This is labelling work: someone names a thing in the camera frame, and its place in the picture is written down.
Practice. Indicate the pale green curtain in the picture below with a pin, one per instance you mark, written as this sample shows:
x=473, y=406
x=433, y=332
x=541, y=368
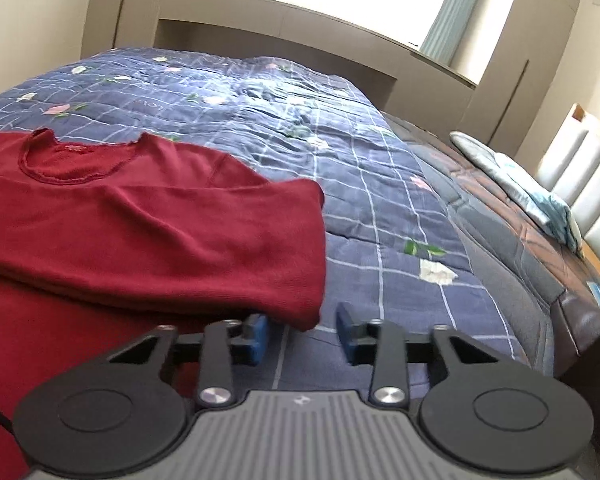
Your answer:
x=455, y=10

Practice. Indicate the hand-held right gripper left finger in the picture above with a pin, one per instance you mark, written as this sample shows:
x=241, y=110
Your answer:
x=256, y=337

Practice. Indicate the blue plaid floral quilt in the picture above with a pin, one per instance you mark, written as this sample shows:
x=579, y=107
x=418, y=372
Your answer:
x=370, y=175

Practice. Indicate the light blue patterned pillow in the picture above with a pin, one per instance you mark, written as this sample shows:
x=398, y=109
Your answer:
x=520, y=185

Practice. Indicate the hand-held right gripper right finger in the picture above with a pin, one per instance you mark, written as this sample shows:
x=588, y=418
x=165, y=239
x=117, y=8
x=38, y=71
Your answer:
x=346, y=332

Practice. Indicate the red sweater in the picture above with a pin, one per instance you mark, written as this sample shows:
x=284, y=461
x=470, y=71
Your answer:
x=155, y=240

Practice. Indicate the grey padded headboard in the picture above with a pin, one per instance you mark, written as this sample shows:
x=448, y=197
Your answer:
x=590, y=185

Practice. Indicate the beige wardrobe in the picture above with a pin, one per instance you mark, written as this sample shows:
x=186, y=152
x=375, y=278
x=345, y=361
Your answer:
x=525, y=50
x=120, y=5

